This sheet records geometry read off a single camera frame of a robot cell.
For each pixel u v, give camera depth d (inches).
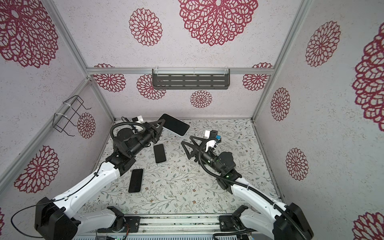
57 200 16.2
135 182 33.9
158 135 25.2
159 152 39.1
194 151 22.7
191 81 39.2
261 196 18.6
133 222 29.3
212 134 23.1
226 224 28.7
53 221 14.9
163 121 26.5
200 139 26.6
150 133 24.1
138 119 26.0
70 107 30.7
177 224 29.4
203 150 23.0
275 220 16.2
